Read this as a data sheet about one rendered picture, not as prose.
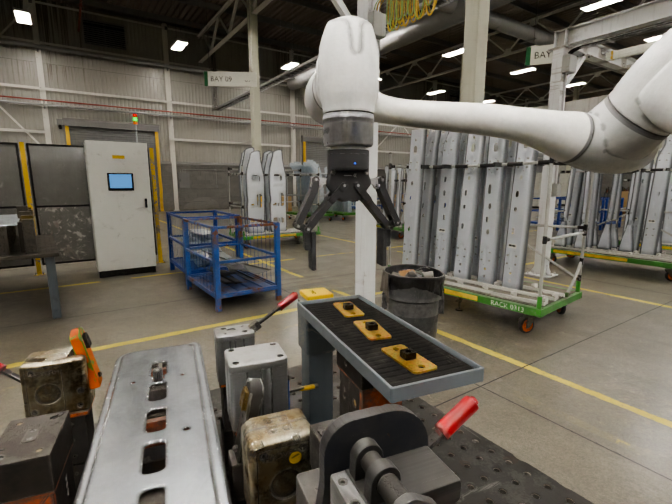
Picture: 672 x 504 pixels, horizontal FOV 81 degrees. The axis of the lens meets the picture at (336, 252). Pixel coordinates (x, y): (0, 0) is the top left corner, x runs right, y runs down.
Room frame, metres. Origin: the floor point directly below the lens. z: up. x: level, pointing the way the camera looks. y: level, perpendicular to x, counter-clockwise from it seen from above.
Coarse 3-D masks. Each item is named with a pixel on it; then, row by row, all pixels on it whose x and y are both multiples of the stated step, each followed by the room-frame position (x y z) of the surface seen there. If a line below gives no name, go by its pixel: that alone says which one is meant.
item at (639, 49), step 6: (654, 42) 6.06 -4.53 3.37; (630, 48) 6.30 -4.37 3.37; (636, 48) 6.24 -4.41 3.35; (642, 48) 6.18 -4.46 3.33; (648, 48) 6.12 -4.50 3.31; (606, 54) 6.57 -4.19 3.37; (612, 54) 6.49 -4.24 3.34; (618, 54) 6.43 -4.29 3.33; (624, 54) 6.36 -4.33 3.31; (630, 54) 6.30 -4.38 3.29; (636, 54) 6.28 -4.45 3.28; (606, 60) 6.57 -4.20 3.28
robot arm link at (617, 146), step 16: (608, 96) 0.81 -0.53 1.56; (592, 112) 0.82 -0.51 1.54; (608, 112) 0.78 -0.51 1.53; (608, 128) 0.78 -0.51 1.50; (624, 128) 0.76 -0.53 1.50; (640, 128) 0.74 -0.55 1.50; (592, 144) 0.78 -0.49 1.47; (608, 144) 0.78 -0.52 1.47; (624, 144) 0.77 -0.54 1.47; (640, 144) 0.76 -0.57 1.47; (656, 144) 0.77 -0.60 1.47; (576, 160) 0.81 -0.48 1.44; (592, 160) 0.80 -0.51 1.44; (608, 160) 0.80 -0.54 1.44; (624, 160) 0.80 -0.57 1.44; (640, 160) 0.81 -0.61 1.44
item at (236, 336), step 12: (216, 336) 0.84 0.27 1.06; (228, 336) 0.85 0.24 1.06; (240, 336) 0.86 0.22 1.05; (252, 336) 0.87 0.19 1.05; (216, 348) 0.85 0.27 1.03; (228, 348) 0.85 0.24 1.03; (216, 360) 0.86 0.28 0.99; (216, 372) 0.88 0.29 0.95; (228, 420) 0.85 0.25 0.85; (228, 432) 0.84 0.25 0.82; (228, 444) 0.84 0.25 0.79; (228, 468) 0.84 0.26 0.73
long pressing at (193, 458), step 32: (160, 352) 0.89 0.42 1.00; (192, 352) 0.89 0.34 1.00; (128, 384) 0.74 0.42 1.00; (192, 384) 0.74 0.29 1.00; (128, 416) 0.63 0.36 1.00; (192, 416) 0.63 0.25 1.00; (96, 448) 0.55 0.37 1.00; (128, 448) 0.54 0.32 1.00; (192, 448) 0.54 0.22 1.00; (96, 480) 0.48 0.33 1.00; (128, 480) 0.48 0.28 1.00; (160, 480) 0.48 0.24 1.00; (192, 480) 0.48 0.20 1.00; (224, 480) 0.47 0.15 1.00
